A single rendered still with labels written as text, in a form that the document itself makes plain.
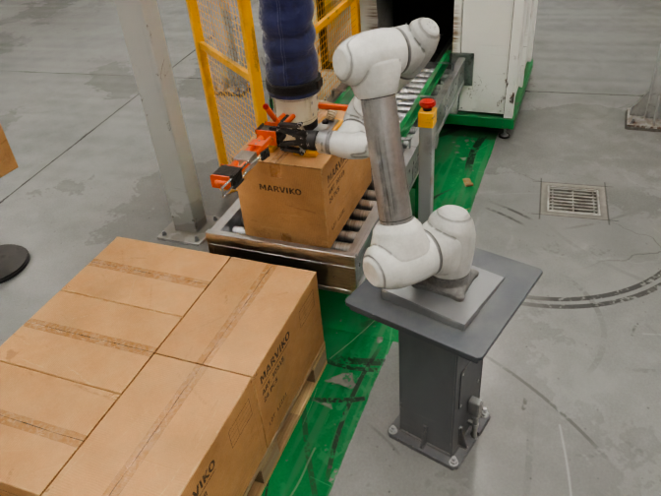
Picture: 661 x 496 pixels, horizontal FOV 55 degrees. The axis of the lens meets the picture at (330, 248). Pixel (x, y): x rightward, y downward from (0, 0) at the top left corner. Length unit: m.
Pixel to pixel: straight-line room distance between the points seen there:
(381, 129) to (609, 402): 1.64
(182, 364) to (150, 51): 1.74
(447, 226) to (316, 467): 1.15
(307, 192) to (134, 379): 0.97
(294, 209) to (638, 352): 1.67
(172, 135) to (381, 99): 1.98
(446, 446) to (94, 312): 1.47
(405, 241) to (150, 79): 2.03
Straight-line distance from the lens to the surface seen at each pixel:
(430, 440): 2.62
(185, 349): 2.37
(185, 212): 3.87
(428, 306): 2.05
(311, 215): 2.62
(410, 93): 4.18
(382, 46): 1.80
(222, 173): 2.20
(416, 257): 1.90
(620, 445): 2.81
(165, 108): 3.56
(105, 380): 2.37
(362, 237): 2.68
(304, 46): 2.51
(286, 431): 2.71
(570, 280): 3.49
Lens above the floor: 2.15
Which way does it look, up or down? 36 degrees down
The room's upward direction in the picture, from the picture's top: 5 degrees counter-clockwise
